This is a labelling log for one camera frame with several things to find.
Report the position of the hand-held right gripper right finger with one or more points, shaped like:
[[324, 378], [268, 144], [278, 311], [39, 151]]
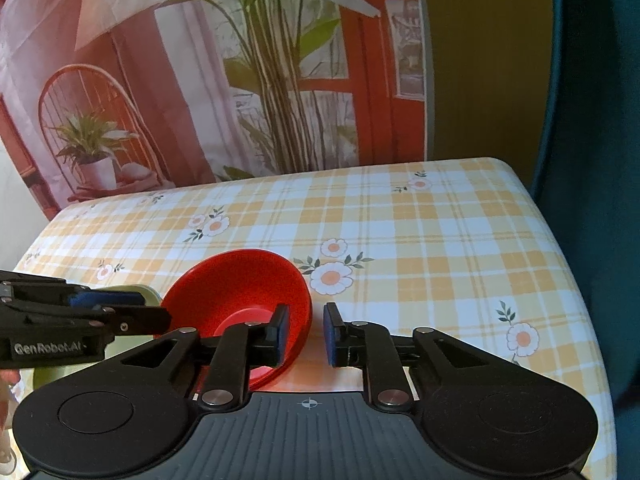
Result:
[[330, 332]]

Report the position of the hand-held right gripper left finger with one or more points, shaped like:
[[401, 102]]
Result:
[[281, 332]]

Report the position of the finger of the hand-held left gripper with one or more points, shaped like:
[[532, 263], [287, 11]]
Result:
[[105, 297], [140, 319]]

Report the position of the large green square plate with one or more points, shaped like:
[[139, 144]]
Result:
[[150, 294]]

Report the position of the red bowl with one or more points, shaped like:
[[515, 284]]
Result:
[[235, 285]]

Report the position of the yellow plaid floral tablecloth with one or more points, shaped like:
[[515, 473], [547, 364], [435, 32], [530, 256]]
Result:
[[425, 240]]

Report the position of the teal curtain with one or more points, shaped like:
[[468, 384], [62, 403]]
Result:
[[595, 160]]

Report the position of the wall poster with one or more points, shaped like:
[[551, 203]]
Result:
[[200, 60]]

